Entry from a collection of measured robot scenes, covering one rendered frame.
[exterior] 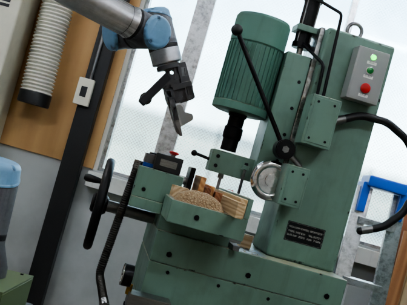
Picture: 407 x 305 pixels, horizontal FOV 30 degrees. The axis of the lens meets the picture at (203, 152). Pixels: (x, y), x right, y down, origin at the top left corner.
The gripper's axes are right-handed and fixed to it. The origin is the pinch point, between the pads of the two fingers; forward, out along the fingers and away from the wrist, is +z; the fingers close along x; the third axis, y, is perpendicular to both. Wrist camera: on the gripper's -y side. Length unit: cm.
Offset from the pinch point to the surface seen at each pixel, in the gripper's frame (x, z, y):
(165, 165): -3.7, 8.3, -6.2
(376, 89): -5, 2, 60
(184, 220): -26.6, 22.5, -6.5
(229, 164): 8.3, 13.7, 13.9
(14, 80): 149, -43, -56
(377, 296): 63, 82, 66
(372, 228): -2, 43, 50
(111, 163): 5.4, 4.1, -21.1
